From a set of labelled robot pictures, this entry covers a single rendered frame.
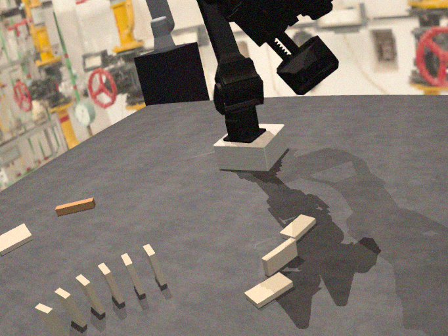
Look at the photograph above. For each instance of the orange rectangular block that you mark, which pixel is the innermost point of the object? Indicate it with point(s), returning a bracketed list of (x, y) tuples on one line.
[(76, 206)]

